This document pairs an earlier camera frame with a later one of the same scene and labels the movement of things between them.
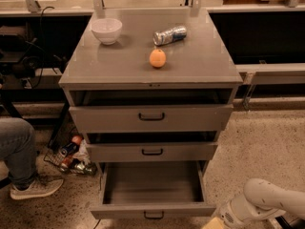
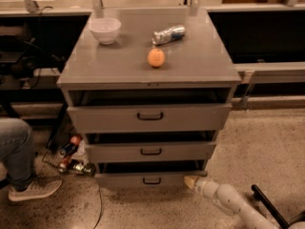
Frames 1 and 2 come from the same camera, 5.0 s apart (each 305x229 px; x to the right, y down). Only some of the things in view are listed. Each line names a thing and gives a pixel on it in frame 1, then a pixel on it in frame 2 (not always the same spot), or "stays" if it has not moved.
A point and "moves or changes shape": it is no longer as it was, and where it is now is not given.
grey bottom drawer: [152, 190] moves or changes shape
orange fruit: [157, 57] stays
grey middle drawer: [118, 147] stays
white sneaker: [37, 189] stays
